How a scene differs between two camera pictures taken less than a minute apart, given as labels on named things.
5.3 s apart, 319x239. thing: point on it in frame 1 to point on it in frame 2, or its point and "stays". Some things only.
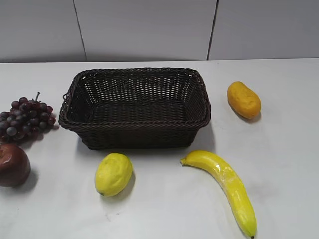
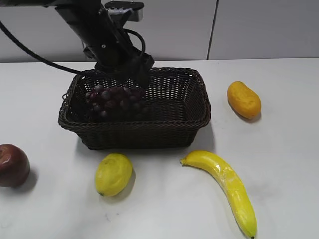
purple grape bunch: (25, 117) to (116, 101)
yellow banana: (231, 181) stays
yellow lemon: (113, 174) stays
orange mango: (244, 99) stays
